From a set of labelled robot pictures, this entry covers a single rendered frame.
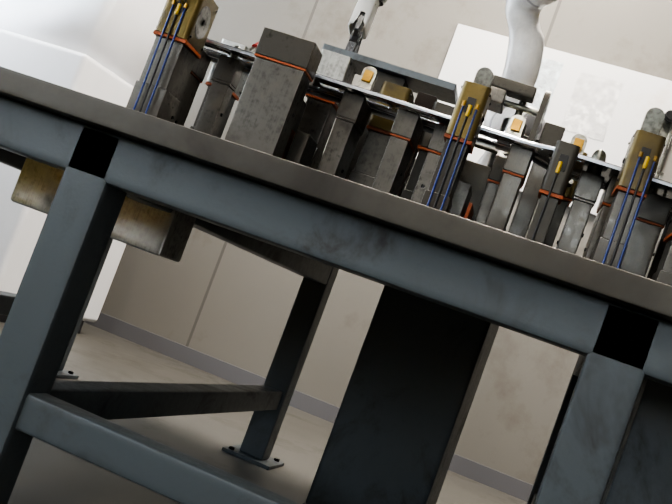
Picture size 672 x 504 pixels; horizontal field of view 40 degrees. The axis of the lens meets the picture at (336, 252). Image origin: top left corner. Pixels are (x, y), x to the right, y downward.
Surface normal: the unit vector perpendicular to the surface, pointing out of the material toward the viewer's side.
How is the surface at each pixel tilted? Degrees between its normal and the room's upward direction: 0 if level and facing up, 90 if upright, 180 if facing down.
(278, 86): 90
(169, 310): 90
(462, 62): 90
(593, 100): 90
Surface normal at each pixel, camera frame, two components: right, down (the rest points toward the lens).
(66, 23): -0.21, -0.33
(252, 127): -0.16, -0.12
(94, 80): 0.90, 0.31
